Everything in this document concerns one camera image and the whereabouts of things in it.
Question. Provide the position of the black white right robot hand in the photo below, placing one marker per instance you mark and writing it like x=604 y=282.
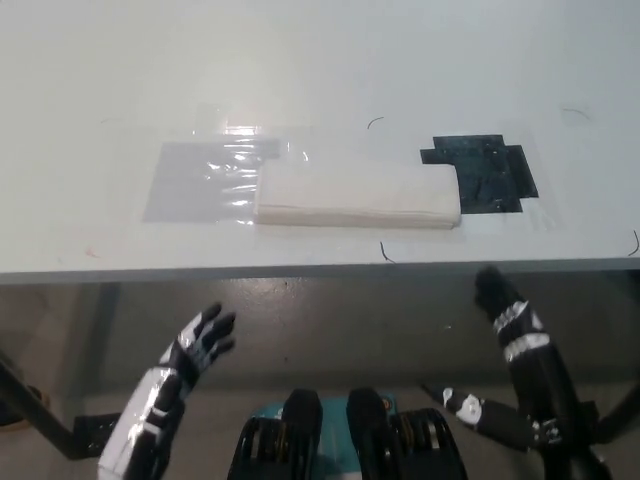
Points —
x=530 y=370

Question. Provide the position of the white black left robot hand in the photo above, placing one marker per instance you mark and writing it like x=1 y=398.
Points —
x=197 y=340

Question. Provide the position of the white napkin stack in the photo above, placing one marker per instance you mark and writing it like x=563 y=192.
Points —
x=355 y=192

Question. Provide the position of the clear plastic bag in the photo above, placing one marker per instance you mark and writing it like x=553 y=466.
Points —
x=200 y=185

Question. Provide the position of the black metal table leg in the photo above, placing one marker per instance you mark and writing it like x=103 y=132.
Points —
x=40 y=410

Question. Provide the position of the brown round floor object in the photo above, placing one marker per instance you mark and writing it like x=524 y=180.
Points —
x=35 y=402

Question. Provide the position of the clear plastic film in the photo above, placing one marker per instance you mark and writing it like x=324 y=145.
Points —
x=240 y=150

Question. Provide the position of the black tape patch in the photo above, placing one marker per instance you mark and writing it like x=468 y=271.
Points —
x=490 y=170

